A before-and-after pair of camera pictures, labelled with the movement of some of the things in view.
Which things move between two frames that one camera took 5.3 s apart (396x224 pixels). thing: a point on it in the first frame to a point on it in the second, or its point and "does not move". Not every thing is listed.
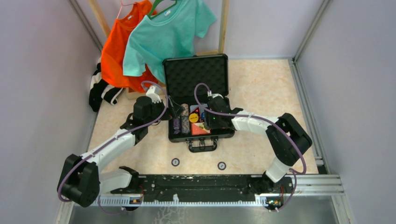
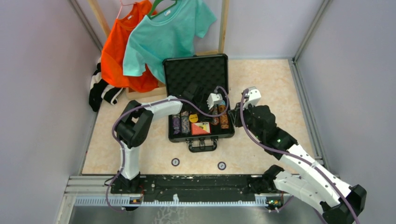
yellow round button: (193, 117) does not move
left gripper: (175, 109) to (205, 102)
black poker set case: (189, 81) does not move
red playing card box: (198, 128) does not move
